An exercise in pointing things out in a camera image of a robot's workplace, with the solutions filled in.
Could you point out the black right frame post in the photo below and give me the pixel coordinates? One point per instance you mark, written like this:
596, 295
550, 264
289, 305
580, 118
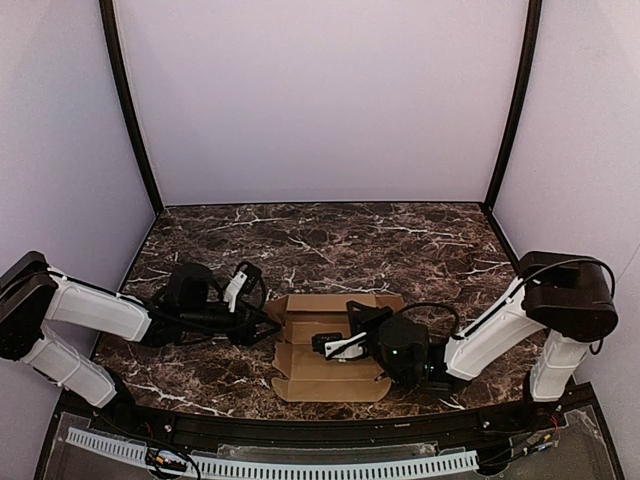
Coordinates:
528, 47

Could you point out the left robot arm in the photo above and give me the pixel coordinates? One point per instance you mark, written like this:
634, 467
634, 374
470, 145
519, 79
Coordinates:
35, 298

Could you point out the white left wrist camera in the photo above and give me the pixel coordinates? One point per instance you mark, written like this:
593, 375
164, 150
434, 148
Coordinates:
244, 280

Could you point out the black frame post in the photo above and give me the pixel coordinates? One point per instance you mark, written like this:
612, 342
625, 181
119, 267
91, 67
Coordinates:
528, 47
119, 74

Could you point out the black left frame post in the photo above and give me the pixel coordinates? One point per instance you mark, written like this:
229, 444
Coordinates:
119, 74

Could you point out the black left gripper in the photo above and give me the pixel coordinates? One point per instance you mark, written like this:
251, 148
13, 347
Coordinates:
245, 325

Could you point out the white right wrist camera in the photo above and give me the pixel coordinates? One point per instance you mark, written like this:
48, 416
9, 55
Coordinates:
333, 346

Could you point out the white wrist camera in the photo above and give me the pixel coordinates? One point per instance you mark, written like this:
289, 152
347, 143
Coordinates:
244, 280
333, 346

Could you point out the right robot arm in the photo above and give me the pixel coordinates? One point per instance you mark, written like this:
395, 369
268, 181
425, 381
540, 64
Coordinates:
570, 297

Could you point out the white slotted cable duct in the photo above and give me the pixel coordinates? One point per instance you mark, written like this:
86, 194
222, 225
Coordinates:
249, 463

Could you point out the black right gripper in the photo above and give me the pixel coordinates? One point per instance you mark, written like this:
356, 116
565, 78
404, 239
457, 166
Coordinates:
357, 326

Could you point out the brown cardboard box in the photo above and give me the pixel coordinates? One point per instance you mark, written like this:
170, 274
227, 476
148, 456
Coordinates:
308, 375

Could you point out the black front table rail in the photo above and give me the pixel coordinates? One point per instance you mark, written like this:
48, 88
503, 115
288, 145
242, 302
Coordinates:
480, 428

